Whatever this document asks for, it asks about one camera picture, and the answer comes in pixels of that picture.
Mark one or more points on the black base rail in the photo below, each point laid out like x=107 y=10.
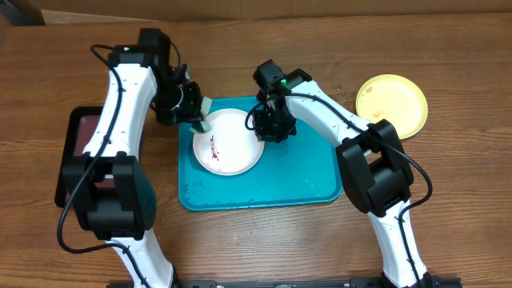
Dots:
x=378 y=282

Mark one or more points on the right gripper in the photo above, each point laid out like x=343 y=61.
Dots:
x=266 y=134

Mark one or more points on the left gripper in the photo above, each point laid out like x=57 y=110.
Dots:
x=190 y=113

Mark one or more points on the green dish sponge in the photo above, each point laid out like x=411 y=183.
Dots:
x=201 y=125

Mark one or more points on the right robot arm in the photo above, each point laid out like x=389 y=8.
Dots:
x=376 y=173

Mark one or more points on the green rimmed plate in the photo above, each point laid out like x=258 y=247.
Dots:
x=396 y=99

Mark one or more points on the white plate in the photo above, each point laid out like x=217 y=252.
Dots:
x=228 y=148

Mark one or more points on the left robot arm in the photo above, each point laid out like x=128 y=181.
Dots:
x=111 y=203

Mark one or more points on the teal plastic serving tray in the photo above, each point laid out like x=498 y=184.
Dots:
x=299 y=170

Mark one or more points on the black tray with red liquid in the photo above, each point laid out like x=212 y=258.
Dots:
x=82 y=124

